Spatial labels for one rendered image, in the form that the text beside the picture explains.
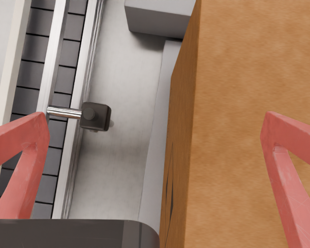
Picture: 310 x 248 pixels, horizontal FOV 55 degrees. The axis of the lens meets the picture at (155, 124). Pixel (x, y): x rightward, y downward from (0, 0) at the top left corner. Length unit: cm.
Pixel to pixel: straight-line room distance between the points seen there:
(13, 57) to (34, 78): 4
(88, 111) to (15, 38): 17
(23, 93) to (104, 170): 16
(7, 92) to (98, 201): 20
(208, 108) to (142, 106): 30
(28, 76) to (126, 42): 16
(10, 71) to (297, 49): 34
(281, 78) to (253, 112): 3
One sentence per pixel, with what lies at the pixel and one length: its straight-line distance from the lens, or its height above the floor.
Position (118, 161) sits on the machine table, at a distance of 47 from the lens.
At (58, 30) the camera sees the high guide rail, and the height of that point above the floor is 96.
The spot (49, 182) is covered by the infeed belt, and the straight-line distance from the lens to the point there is 44.
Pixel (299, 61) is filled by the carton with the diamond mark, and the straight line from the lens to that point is 21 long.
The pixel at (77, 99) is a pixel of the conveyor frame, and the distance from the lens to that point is 44.
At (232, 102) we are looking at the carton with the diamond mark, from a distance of 19.
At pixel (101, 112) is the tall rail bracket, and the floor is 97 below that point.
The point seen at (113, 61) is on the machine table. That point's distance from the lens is 49.
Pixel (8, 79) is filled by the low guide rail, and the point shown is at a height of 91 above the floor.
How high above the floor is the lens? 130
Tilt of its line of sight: 86 degrees down
